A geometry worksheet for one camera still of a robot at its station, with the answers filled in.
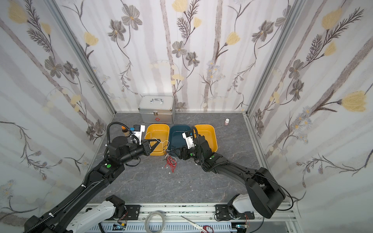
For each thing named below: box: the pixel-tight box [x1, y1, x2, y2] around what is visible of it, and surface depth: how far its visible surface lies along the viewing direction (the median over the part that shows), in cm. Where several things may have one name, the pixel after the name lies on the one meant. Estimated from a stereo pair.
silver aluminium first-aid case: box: [137, 95, 176, 124], surface depth 110 cm
